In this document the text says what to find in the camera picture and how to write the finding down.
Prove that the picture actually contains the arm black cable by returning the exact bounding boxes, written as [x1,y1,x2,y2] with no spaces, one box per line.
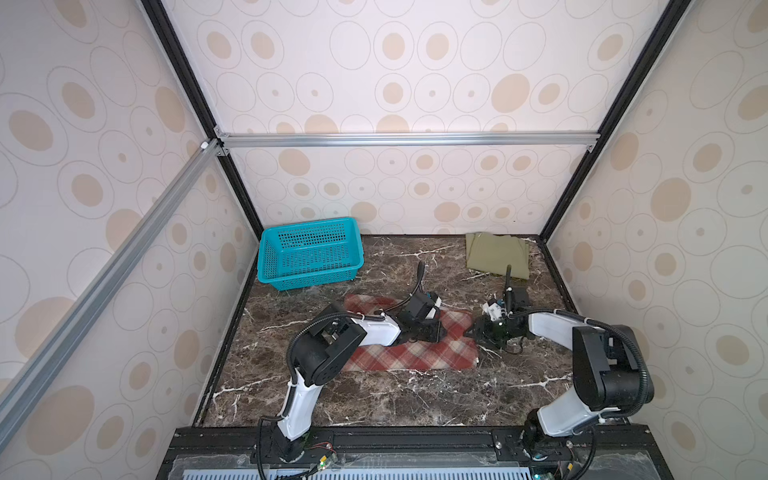
[503,263,655,415]
[286,260,427,385]

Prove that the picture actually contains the olive green skirt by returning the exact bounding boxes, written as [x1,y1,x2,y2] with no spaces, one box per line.
[465,232,530,280]

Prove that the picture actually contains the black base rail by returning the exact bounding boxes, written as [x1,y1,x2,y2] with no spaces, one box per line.
[157,424,672,479]

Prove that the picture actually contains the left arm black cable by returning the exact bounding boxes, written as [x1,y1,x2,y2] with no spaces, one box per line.
[286,260,427,385]

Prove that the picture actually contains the right black corner post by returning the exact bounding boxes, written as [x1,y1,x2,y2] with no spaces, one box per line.
[538,0,693,244]

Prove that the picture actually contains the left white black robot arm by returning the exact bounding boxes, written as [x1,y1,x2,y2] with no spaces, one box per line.
[277,289,446,442]

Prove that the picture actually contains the horizontal aluminium frame bar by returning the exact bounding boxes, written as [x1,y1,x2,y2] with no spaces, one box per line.
[219,130,600,150]

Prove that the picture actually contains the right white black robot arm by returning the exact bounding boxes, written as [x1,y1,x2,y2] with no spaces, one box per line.
[465,287,655,442]

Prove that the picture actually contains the black corner post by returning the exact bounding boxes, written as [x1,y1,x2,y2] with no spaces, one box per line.
[140,0,264,240]
[538,0,693,244]

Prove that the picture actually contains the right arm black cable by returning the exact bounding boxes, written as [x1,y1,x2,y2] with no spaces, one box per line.
[503,263,655,415]

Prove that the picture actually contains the left diagonal aluminium frame bar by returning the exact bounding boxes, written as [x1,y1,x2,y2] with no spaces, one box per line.
[1,139,223,449]

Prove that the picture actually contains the teal plastic basket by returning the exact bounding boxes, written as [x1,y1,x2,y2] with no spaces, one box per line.
[257,217,364,291]

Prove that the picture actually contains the red plaid skirt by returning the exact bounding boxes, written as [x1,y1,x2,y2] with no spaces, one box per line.
[344,291,478,372]

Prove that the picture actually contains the left black corner post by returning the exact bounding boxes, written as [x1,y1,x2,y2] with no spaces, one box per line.
[140,0,264,240]

